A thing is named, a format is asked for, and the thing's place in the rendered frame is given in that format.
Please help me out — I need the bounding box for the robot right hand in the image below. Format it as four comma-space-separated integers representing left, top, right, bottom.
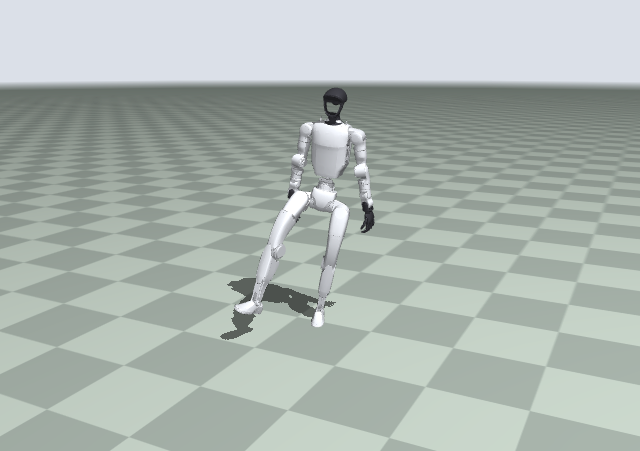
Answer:
288, 189, 301, 222

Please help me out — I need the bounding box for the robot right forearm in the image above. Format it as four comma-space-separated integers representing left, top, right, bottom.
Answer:
288, 157, 304, 193

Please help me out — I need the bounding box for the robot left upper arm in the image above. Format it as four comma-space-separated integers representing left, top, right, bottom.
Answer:
348, 127, 367, 178

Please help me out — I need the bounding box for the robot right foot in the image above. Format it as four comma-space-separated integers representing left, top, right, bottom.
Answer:
234, 300, 263, 315

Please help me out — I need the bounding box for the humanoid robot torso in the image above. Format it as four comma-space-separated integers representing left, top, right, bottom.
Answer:
309, 117, 352, 213

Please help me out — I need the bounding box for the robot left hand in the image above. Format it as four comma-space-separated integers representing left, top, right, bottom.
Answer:
360, 202, 374, 233

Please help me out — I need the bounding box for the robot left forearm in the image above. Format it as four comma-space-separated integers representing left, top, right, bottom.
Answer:
358, 165, 373, 209

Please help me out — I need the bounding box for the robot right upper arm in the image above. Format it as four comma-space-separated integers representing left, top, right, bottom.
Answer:
291, 122, 315, 168

